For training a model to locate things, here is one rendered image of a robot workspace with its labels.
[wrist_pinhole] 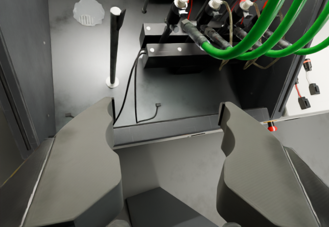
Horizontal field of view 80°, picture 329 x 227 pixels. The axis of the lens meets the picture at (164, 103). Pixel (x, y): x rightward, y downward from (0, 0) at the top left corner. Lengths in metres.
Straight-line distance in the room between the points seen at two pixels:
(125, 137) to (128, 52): 0.31
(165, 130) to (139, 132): 0.07
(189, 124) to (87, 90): 0.32
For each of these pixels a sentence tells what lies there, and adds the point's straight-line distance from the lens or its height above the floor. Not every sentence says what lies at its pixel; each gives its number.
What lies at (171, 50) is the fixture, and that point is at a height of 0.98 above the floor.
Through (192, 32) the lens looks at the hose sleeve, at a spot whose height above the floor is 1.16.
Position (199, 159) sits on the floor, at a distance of 1.59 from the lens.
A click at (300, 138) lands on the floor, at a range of 2.23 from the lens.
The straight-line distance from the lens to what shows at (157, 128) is 0.51.
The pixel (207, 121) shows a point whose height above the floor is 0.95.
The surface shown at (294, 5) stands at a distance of 0.33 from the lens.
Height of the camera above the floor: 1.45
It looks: 70 degrees down
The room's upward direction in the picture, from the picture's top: 48 degrees clockwise
